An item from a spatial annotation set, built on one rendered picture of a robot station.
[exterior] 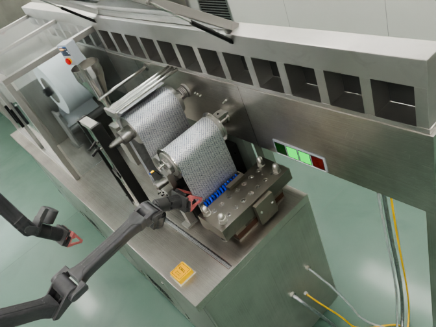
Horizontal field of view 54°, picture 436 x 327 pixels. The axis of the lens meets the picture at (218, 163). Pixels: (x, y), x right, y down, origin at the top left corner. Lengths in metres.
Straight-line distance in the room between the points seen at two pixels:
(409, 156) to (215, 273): 0.86
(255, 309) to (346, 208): 1.27
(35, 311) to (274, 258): 0.95
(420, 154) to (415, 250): 1.54
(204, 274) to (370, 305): 1.12
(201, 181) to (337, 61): 0.81
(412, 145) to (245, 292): 0.94
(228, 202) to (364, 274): 1.16
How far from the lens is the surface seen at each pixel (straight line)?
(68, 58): 2.03
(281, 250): 1.88
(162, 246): 1.92
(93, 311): 3.21
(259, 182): 1.79
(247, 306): 1.89
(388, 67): 1.14
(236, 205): 1.73
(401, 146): 1.27
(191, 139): 1.70
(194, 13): 1.42
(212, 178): 1.79
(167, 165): 1.68
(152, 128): 1.84
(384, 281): 2.63
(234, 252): 1.75
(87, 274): 1.54
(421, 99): 1.15
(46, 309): 1.52
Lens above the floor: 2.20
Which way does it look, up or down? 37 degrees down
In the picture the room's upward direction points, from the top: 24 degrees counter-clockwise
